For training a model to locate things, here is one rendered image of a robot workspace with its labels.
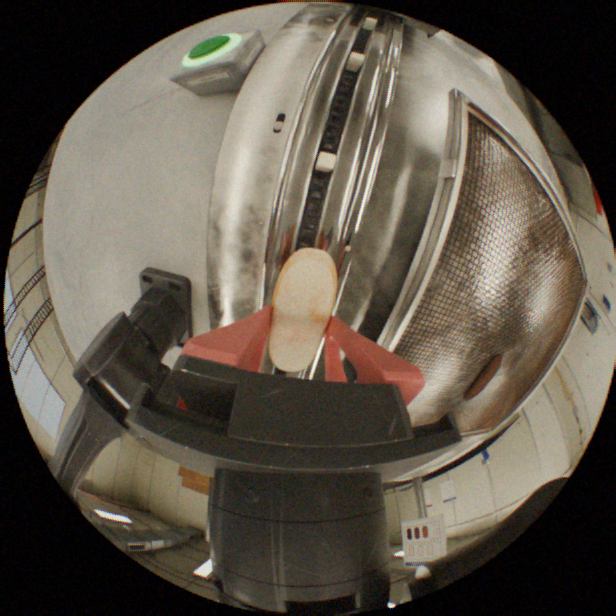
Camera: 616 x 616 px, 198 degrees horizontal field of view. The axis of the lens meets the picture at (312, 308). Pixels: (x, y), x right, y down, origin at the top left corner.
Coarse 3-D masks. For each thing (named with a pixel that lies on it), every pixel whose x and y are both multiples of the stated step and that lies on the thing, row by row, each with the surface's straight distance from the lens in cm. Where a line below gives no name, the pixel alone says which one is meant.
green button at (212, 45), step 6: (216, 36) 25; (222, 36) 24; (228, 36) 24; (204, 42) 25; (210, 42) 24; (216, 42) 23; (222, 42) 23; (228, 42) 23; (198, 48) 24; (204, 48) 23; (210, 48) 22; (216, 48) 22; (222, 48) 22; (192, 54) 23; (198, 54) 23; (204, 54) 22; (210, 54) 22
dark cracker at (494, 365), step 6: (492, 360) 32; (498, 360) 32; (486, 366) 32; (492, 366) 32; (498, 366) 34; (486, 372) 32; (492, 372) 33; (480, 378) 33; (486, 378) 33; (492, 378) 35; (474, 384) 34; (480, 384) 34; (486, 384) 35; (468, 390) 35; (474, 390) 35; (480, 390) 36; (468, 396) 36; (474, 396) 37
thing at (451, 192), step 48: (480, 144) 23; (432, 240) 18; (480, 240) 21; (528, 240) 27; (576, 240) 44; (480, 288) 23; (528, 288) 30; (576, 288) 54; (480, 336) 27; (528, 336) 37; (528, 384) 57; (480, 432) 63
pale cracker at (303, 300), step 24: (288, 264) 11; (312, 264) 11; (288, 288) 12; (312, 288) 11; (336, 288) 12; (288, 312) 12; (312, 312) 12; (288, 336) 13; (312, 336) 13; (288, 360) 15; (312, 360) 16
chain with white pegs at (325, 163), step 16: (368, 16) 42; (368, 32) 35; (352, 48) 29; (352, 64) 24; (352, 80) 24; (336, 96) 22; (336, 128) 21; (336, 144) 20; (320, 160) 16; (320, 192) 19; (320, 208) 19
